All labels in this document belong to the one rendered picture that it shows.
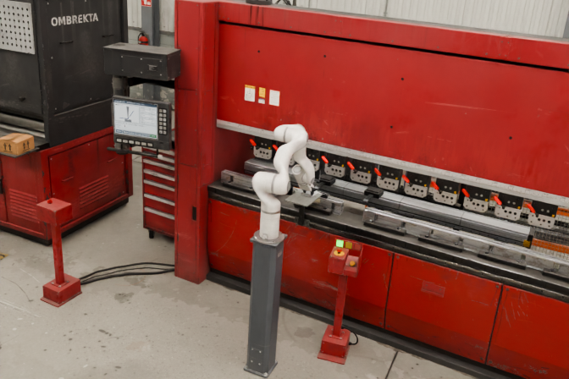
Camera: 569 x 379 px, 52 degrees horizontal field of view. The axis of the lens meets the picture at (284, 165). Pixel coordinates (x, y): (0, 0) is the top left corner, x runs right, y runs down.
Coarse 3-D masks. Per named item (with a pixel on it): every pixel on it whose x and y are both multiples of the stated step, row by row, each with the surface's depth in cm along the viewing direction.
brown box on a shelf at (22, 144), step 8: (8, 136) 478; (16, 136) 477; (24, 136) 480; (32, 136) 482; (0, 144) 471; (8, 144) 468; (16, 144) 467; (24, 144) 473; (32, 144) 483; (0, 152) 472; (8, 152) 471; (16, 152) 469; (24, 152) 475
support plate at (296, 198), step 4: (296, 192) 434; (300, 192) 435; (292, 196) 426; (296, 196) 427; (300, 196) 427; (304, 196) 428; (312, 196) 429; (316, 196) 429; (284, 200) 420; (288, 200) 419; (292, 200) 419; (296, 200) 420; (300, 200) 420; (304, 200) 421; (308, 200) 421; (312, 200) 422; (296, 204) 416; (300, 204) 415; (304, 204) 415; (308, 204) 416
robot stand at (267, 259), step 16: (256, 240) 360; (256, 256) 364; (272, 256) 360; (256, 272) 368; (272, 272) 364; (256, 288) 371; (272, 288) 369; (256, 304) 375; (272, 304) 373; (256, 320) 379; (272, 320) 378; (256, 336) 383; (272, 336) 384; (256, 352) 387; (272, 352) 391; (256, 368) 392; (272, 368) 397
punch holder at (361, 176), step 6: (354, 162) 412; (360, 162) 410; (366, 162) 408; (372, 162) 406; (360, 168) 411; (366, 168) 409; (372, 168) 408; (354, 174) 414; (360, 174) 412; (366, 174) 410; (372, 174) 413; (354, 180) 416; (360, 180) 414; (366, 180) 411; (372, 180) 416
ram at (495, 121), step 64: (256, 64) 427; (320, 64) 403; (384, 64) 382; (448, 64) 363; (512, 64) 345; (320, 128) 417; (384, 128) 394; (448, 128) 374; (512, 128) 355; (512, 192) 366
